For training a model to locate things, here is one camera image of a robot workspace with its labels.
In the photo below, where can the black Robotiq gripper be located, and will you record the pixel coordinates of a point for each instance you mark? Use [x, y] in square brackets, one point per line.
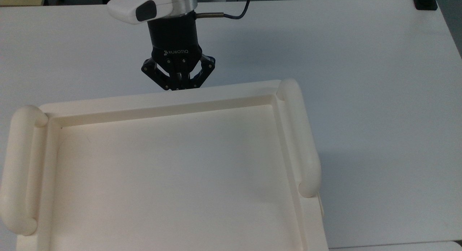
[175, 38]

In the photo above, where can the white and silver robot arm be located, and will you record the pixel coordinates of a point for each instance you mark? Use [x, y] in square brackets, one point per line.
[144, 5]

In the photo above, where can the black table clamp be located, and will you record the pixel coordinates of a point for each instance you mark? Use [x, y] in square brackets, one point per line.
[425, 1]

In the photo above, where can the cream rounded cabinet rail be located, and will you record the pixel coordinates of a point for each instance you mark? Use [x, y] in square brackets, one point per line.
[18, 164]

